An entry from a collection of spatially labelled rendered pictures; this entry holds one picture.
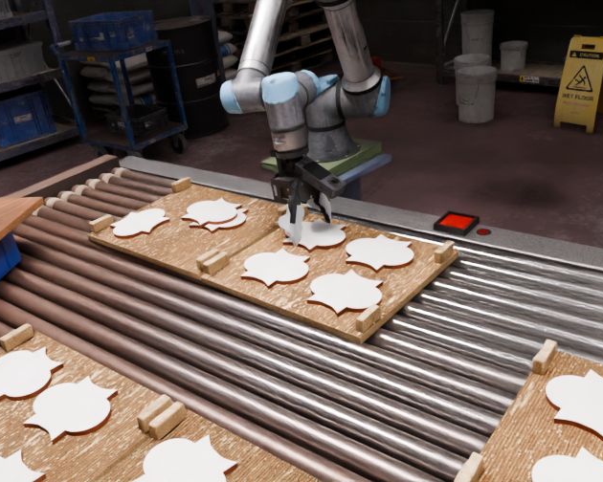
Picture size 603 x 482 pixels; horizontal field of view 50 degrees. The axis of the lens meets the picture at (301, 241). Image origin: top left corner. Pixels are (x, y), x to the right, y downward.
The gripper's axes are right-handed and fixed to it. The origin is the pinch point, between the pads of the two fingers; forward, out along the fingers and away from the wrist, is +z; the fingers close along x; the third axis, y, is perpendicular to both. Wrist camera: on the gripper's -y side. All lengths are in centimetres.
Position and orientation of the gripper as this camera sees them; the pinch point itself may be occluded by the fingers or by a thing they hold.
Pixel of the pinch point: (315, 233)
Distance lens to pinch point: 143.6
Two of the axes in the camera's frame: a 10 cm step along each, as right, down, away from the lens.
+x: -6.4, 4.2, -6.4
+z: 1.8, 9.0, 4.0
